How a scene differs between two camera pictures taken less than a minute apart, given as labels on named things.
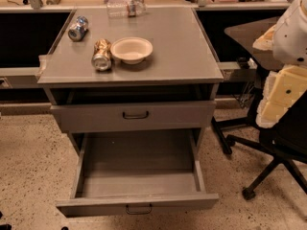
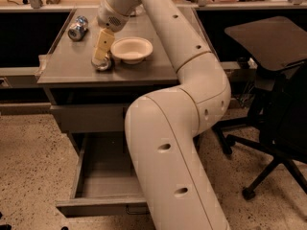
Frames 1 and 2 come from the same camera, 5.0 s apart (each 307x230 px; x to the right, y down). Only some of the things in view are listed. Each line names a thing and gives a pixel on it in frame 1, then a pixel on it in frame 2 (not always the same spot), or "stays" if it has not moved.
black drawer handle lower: [138, 213] stays
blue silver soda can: [79, 29] stays
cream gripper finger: [281, 89] → [105, 44]
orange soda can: [102, 55] stays
